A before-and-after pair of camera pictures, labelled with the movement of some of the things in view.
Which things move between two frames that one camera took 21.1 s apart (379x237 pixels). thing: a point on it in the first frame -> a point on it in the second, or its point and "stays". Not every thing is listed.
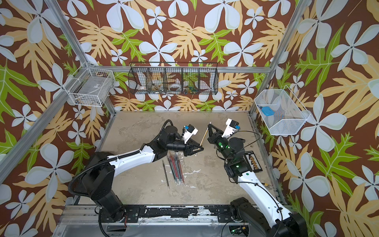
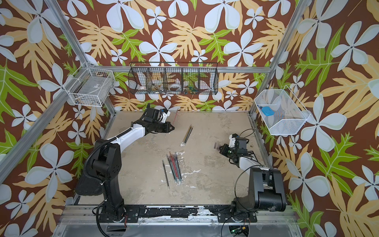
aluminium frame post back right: [288, 37] stays
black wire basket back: [173, 77] stays
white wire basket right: [283, 112] stays
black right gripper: [215, 139] -> [223, 151]
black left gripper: [187, 149] -> [167, 129]
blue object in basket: [267, 111] stays
